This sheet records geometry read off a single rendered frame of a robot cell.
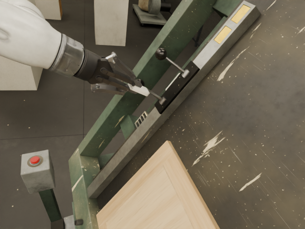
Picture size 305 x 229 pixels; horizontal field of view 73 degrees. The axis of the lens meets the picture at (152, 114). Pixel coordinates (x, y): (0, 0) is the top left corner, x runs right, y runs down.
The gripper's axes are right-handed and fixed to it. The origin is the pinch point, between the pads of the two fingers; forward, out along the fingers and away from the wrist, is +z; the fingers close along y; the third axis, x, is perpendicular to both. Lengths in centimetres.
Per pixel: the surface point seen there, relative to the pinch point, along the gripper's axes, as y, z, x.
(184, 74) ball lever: 11.5, 10.2, -1.4
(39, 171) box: -64, -6, 15
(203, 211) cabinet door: -9.2, 14.2, -35.5
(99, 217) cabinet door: -55, 14, -13
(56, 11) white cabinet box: -119, 52, 474
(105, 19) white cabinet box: -52, 105, 344
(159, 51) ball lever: 12.4, 0.4, 3.8
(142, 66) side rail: 0.2, 11.1, 22.0
